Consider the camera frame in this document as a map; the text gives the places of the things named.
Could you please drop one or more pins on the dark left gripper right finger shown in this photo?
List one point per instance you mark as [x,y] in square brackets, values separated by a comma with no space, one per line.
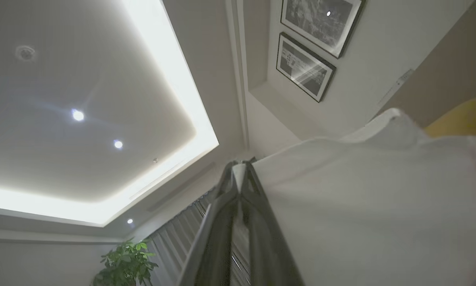
[267,254]

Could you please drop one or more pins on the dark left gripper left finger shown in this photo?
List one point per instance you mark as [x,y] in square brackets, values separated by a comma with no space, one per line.
[214,246]

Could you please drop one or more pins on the red and white jersey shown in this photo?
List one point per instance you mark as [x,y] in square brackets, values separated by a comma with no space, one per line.
[381,218]

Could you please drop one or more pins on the grey pleated curtain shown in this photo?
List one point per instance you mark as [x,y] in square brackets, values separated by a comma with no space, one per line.
[178,238]

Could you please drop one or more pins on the green potted plant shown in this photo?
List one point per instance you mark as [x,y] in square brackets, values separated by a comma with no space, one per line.
[124,262]

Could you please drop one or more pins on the bright ceiling cove light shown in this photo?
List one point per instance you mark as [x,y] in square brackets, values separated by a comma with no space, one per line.
[170,79]

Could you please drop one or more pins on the small framed grey picture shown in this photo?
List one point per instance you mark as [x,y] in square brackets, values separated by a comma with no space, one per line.
[303,67]

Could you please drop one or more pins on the large framed grey picture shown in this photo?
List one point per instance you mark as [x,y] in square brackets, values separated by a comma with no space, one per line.
[321,22]

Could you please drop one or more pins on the yellow cushion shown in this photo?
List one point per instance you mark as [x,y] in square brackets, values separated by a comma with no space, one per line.
[464,117]

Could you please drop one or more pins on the round ceiling smoke detector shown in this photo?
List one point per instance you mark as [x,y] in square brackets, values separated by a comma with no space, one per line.
[25,53]

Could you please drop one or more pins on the white wall control panel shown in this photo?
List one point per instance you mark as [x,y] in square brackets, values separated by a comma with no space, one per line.
[401,81]

